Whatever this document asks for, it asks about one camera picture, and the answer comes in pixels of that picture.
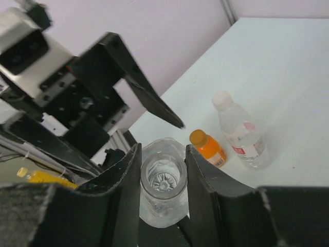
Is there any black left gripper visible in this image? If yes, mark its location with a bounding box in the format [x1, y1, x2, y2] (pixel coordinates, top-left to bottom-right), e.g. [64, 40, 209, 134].
[1, 32, 185, 178]

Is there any left aluminium frame post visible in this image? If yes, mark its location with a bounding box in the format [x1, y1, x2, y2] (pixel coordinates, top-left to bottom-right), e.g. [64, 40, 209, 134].
[221, 0, 238, 26]

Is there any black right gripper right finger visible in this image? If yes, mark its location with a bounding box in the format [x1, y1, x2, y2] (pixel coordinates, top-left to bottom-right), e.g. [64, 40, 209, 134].
[185, 145, 328, 246]

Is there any small orange juice bottle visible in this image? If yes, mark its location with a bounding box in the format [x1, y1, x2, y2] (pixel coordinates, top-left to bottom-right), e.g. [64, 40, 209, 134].
[189, 129, 227, 168]

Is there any clear bottle blue green label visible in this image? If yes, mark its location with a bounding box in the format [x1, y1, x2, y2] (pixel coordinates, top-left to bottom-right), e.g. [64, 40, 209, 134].
[139, 137, 189, 228]

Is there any yellow bottle in background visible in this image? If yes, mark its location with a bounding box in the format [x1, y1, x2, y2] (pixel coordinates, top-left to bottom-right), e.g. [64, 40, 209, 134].
[16, 167, 78, 189]

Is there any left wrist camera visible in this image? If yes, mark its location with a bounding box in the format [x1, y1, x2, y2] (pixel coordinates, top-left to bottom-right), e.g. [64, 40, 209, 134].
[1, 1, 74, 111]

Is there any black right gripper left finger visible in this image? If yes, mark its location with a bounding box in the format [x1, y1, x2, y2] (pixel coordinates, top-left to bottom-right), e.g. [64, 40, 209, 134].
[1, 144, 142, 246]

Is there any clear bottle red white label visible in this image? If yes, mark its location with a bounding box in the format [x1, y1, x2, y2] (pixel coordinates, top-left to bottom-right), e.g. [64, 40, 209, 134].
[217, 102, 270, 170]

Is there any plain white bottle cap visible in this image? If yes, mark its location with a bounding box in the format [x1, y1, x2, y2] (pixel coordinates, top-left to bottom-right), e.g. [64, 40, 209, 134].
[212, 91, 234, 111]

